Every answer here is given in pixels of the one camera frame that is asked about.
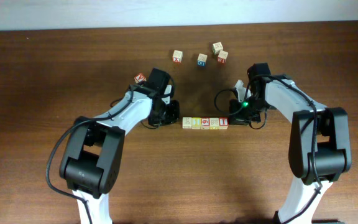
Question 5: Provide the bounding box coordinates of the red I wooden block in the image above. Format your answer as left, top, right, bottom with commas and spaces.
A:
219, 118, 229, 129

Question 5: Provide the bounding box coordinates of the wooden block red side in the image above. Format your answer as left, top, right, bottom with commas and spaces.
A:
182, 117, 192, 129

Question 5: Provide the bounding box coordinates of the yellow sided wooden block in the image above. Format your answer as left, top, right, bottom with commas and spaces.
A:
209, 118, 219, 129

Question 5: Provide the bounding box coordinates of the red 9 wooden block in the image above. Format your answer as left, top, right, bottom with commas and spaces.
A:
201, 118, 210, 129

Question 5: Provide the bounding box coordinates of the plain wooden block yellow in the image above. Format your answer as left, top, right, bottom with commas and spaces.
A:
191, 117, 201, 129

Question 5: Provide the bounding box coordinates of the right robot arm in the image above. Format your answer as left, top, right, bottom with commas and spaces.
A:
229, 63, 352, 224

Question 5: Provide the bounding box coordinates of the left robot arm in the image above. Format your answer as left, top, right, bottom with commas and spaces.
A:
59, 68, 180, 223

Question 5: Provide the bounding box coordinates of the red A wooden block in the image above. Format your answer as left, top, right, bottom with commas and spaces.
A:
134, 73, 147, 83

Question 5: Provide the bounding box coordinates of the red X wooden block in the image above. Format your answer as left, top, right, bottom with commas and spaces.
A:
172, 50, 183, 63

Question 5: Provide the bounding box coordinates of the red sided wooden block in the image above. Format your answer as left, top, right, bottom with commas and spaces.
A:
217, 50, 228, 63

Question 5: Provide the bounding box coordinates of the blue sided wooden block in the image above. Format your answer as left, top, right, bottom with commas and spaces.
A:
197, 54, 208, 67

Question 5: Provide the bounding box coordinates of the green R wooden block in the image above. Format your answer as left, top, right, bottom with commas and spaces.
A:
212, 42, 223, 55

